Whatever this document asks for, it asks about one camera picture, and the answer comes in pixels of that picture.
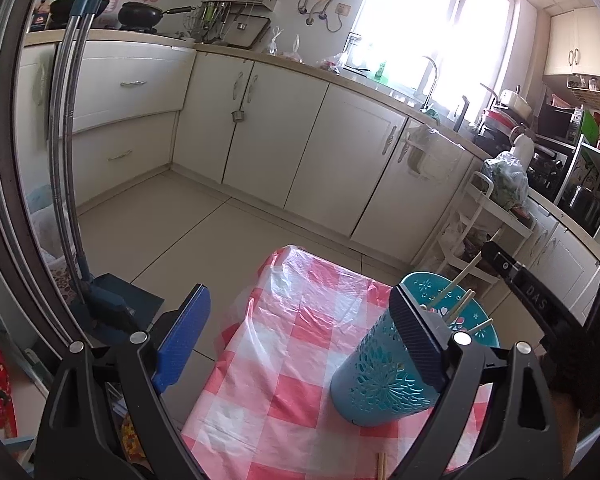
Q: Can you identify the white door-hung bag holder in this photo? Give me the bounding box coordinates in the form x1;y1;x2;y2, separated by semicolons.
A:
401;124;464;187

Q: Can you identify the bag of leafy greens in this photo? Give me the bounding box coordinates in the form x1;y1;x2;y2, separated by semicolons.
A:
481;151;532;212

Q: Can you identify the grey tray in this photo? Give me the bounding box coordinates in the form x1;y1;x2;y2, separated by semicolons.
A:
224;16;272;51

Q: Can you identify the clear plastic floor bag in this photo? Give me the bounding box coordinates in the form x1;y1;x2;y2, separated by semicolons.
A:
26;184;77;267

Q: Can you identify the green cutting board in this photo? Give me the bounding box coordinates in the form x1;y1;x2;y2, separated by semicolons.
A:
579;109;600;147

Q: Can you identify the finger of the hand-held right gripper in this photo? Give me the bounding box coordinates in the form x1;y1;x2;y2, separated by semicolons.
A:
481;240;527;284

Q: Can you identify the black toaster oven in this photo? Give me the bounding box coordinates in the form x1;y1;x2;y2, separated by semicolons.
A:
526;144;572;202

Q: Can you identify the chrome faucet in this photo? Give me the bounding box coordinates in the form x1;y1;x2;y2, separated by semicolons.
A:
419;56;442;111

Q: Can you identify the cream upper cabinet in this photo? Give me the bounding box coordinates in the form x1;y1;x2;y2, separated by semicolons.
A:
542;6;600;82

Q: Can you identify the dark sliding door frame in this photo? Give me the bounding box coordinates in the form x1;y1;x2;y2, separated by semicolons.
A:
0;0;81;361

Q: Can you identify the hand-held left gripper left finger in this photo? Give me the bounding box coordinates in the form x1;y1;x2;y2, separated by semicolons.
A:
32;284;212;480

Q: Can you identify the wall utensil rack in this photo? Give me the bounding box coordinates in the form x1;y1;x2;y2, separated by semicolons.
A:
186;0;277;49

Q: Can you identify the microwave oven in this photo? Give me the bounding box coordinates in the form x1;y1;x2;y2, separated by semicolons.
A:
536;101;584;144

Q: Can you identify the person's right forearm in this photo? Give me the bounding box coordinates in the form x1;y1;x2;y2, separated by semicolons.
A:
550;390;589;480

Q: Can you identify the knotted plastic bag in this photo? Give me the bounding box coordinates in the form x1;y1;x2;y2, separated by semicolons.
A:
282;34;307;64
264;26;286;56

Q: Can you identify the glass jar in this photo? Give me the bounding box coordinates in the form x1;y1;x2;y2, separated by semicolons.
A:
344;32;364;69

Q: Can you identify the red white checked tablecloth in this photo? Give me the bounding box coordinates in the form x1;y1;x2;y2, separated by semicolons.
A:
180;244;501;480

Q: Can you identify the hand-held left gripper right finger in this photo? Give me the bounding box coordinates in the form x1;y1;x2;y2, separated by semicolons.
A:
390;284;564;480

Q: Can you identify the white cooking pot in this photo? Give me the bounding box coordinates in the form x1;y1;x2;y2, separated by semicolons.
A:
499;88;534;119

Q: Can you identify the white jug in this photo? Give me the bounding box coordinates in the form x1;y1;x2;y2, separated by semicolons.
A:
509;126;537;162

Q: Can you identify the kitchen window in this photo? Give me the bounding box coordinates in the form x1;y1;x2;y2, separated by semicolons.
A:
349;0;522;112

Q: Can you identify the cream side cabinet run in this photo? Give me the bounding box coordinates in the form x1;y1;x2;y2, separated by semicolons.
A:
519;194;600;322

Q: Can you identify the white trolley rack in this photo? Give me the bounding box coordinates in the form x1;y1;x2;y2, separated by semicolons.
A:
422;171;537;302

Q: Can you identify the black wok with handle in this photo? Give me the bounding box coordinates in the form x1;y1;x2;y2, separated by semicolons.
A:
116;1;199;32

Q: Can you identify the cream drawer cabinet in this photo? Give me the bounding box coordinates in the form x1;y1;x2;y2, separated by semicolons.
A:
17;39;197;207

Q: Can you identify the teal perforated plastic basket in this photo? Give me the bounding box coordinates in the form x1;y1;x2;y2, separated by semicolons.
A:
330;271;501;428

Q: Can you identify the cream base cabinet run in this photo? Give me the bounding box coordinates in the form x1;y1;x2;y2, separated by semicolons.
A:
172;47;482;267

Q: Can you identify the black round pan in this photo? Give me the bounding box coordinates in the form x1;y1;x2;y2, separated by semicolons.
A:
46;0;112;29

